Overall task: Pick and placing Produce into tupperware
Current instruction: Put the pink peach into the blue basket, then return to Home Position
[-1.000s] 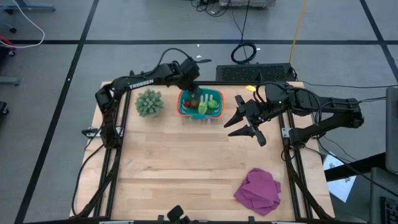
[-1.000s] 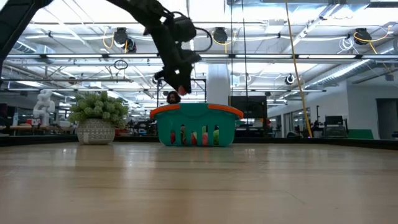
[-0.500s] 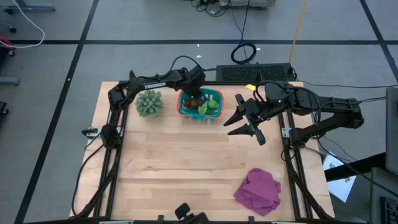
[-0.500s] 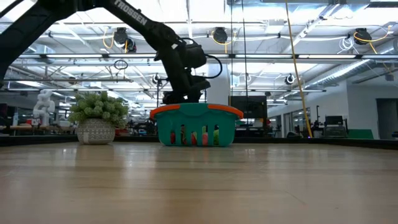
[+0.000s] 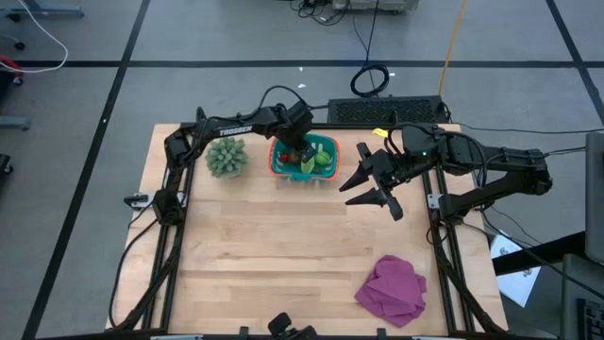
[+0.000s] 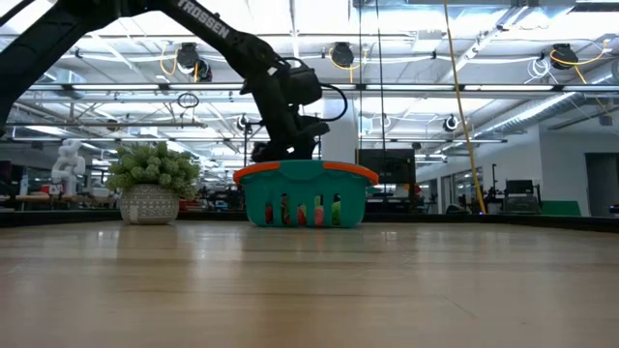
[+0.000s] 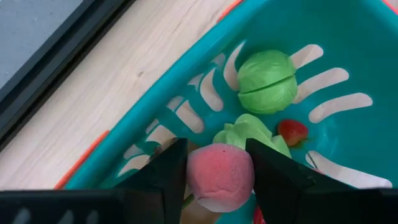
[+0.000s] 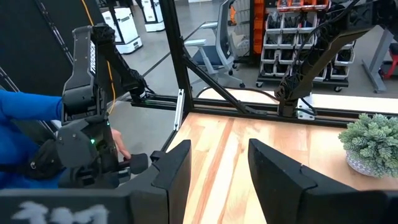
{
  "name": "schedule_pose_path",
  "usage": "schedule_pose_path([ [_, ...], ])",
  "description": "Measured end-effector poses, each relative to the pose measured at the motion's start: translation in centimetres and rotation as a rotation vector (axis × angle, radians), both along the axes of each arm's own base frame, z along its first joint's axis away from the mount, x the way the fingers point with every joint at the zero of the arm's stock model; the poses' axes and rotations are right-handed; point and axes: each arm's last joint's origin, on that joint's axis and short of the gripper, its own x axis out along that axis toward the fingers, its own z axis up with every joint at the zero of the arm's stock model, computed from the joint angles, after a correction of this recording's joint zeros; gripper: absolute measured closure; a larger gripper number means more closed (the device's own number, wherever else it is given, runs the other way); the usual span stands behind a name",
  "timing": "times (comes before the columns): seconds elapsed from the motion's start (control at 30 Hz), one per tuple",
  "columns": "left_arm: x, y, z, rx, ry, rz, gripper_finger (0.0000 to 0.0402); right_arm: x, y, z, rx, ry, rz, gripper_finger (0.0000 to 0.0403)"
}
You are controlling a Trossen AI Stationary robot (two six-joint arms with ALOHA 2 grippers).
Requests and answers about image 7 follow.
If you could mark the green toy starfruit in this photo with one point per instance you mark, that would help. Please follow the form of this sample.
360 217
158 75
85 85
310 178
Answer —
248 130

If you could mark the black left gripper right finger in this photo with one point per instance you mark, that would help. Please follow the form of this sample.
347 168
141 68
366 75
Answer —
311 199

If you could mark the pink toy peach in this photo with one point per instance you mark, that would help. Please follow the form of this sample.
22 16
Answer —
220 177

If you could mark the teal basket with orange rim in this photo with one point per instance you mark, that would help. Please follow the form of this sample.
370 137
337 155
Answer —
342 31

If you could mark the green toy cabbage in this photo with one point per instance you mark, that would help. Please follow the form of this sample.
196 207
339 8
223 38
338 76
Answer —
267 82

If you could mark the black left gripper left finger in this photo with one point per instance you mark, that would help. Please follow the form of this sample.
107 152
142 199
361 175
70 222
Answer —
93 205

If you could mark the black metal table frame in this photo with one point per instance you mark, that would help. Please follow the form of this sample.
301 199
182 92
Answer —
46 62

